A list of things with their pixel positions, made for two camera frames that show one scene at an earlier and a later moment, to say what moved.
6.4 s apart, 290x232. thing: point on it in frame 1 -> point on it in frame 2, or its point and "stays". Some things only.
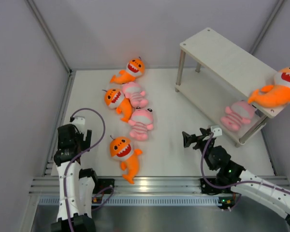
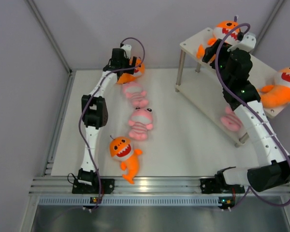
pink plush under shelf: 241,112 stays
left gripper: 84,144 -> 126,60
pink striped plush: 133,91 stays
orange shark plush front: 121,148 stays
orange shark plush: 114,98 -> 226,31
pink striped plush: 141,120 stays
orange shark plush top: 135,68 stays
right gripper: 188,139 -> 222,50
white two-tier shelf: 213,73 stays
